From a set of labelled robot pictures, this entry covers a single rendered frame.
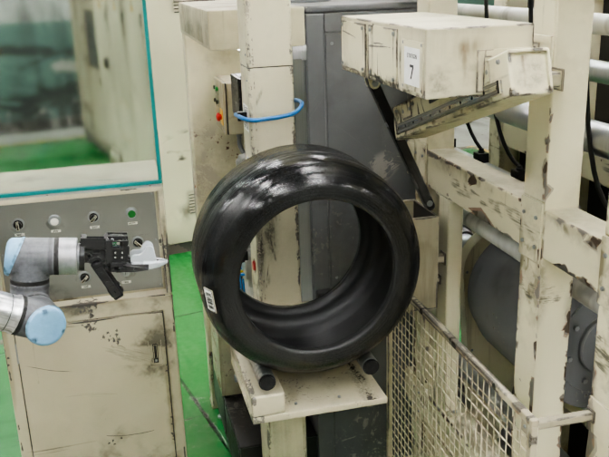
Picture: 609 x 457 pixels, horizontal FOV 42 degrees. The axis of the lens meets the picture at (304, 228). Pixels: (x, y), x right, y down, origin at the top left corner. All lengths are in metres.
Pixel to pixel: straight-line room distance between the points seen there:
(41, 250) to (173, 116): 3.66
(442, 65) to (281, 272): 0.93
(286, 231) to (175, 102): 3.30
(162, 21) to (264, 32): 3.29
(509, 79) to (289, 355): 0.88
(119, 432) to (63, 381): 0.27
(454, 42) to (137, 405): 1.72
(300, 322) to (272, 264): 0.19
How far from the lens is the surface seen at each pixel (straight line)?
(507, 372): 3.03
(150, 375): 2.80
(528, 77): 1.67
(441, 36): 1.69
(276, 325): 2.29
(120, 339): 2.73
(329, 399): 2.19
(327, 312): 2.32
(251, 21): 2.20
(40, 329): 1.86
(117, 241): 1.96
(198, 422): 3.69
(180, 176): 5.64
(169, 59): 5.50
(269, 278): 2.36
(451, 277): 2.49
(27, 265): 1.97
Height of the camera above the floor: 1.90
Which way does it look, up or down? 18 degrees down
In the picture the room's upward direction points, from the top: 2 degrees counter-clockwise
